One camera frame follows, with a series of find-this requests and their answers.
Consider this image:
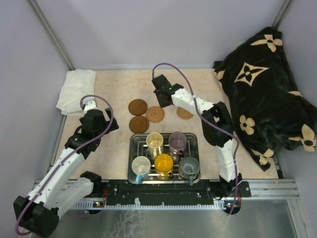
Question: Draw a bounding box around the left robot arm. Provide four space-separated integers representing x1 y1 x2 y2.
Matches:
13 108 119 238

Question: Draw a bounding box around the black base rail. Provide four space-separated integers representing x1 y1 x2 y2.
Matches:
85 179 251 206

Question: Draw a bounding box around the dark wooden coaster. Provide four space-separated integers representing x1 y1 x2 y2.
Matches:
129 116 149 133
128 99 148 116

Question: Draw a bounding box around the yellow cup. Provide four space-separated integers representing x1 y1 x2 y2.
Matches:
154 154 174 176

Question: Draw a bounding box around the white mug blue handle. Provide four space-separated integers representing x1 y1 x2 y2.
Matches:
132 156 151 184

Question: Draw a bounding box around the black floral blanket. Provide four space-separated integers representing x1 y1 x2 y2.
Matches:
213 27 317 171

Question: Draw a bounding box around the white folded cloth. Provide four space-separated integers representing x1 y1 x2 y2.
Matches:
56 69 97 116

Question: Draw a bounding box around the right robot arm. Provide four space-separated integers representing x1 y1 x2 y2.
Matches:
152 74 239 197

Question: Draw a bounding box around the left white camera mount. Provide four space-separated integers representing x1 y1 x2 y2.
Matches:
80 99 97 114

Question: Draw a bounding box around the grey mug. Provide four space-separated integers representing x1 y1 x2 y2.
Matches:
178 157 200 186

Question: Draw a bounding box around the cream tall cup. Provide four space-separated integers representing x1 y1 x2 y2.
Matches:
146 132 164 160

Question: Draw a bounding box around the metal tray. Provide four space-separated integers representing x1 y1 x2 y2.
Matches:
127 132 199 184

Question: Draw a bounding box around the woven rattan coaster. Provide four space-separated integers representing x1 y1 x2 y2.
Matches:
146 106 165 123
176 107 194 120

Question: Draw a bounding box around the purple translucent cup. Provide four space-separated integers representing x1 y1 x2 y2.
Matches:
168 131 187 159

